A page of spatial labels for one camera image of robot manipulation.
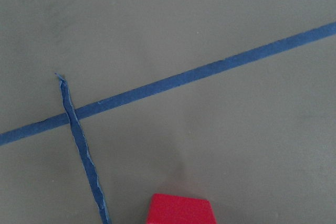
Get red cube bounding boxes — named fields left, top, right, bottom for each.
left=146, top=194, right=217, bottom=224

